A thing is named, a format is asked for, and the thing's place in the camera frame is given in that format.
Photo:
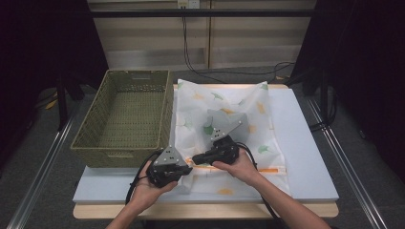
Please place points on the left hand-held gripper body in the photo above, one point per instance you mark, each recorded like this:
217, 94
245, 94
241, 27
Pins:
167, 159

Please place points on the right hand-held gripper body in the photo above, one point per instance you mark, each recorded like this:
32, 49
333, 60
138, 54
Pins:
224, 143

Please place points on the black garment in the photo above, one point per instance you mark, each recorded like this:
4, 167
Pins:
227, 122

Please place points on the leaf-print mesh laundry bag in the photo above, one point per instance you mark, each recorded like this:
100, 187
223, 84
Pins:
197, 105

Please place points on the green woven basket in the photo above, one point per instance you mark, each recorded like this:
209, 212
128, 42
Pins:
127, 120

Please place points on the person's right hand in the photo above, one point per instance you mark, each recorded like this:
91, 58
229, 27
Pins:
238, 168

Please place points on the person's left hand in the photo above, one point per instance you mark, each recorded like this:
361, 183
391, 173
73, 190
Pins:
149, 194

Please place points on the white foam board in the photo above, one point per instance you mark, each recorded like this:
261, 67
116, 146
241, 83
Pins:
302, 143

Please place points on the black metal stand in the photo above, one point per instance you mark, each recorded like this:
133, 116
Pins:
324, 95
62, 105

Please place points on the black horizontal bar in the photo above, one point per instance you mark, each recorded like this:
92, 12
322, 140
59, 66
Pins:
143, 13

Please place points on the metal floor rail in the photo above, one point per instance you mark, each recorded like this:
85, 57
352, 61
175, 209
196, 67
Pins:
41, 171
350, 178

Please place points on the white wall socket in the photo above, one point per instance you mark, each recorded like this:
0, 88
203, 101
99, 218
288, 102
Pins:
188, 3

